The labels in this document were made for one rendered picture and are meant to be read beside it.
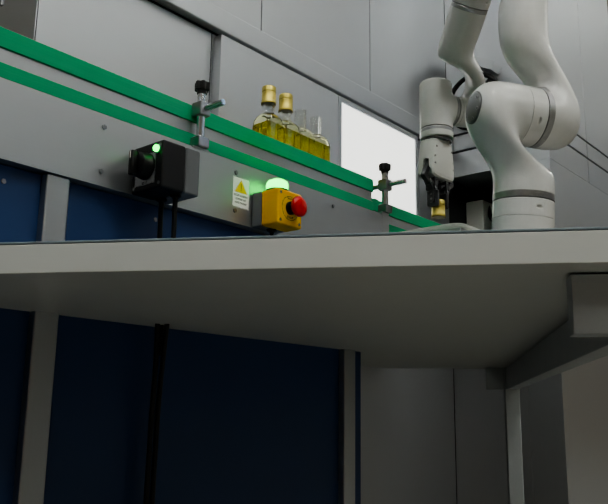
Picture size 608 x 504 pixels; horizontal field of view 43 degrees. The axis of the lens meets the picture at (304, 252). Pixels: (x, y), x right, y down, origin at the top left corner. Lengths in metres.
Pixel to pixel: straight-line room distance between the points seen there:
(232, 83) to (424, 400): 1.18
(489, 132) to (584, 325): 0.80
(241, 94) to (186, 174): 0.71
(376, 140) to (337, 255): 1.65
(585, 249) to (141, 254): 0.44
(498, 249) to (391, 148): 1.72
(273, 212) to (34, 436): 0.59
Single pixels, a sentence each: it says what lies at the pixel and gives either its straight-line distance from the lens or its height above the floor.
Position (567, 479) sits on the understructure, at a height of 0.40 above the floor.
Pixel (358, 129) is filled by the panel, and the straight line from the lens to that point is 2.33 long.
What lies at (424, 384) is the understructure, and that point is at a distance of 2.52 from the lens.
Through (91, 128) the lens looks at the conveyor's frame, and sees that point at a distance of 1.29.
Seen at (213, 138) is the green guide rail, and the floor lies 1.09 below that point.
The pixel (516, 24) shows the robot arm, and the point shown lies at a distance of 1.67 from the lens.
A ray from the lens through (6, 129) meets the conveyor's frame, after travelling 1.21.
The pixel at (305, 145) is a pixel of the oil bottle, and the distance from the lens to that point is 1.87.
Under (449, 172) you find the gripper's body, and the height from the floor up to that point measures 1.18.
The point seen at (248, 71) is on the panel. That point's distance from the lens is 2.01.
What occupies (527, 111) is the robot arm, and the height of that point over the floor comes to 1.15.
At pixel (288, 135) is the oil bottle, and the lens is 1.82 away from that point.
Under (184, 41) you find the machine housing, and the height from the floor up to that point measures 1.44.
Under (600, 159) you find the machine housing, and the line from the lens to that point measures 3.12.
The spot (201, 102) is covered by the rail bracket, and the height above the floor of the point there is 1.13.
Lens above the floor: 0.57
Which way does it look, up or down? 12 degrees up
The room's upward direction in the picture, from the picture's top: 1 degrees clockwise
